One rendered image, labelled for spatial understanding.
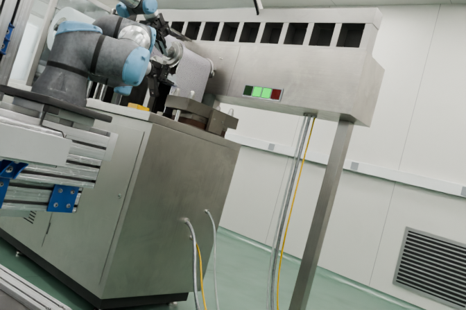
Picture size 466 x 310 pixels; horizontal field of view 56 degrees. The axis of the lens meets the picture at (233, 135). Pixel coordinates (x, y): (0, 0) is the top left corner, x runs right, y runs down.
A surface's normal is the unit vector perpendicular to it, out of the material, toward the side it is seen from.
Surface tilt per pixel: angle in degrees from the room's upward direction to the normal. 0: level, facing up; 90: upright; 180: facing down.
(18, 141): 90
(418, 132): 90
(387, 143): 90
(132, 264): 90
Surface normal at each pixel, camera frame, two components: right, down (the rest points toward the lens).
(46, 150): 0.83, 0.20
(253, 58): -0.59, -0.22
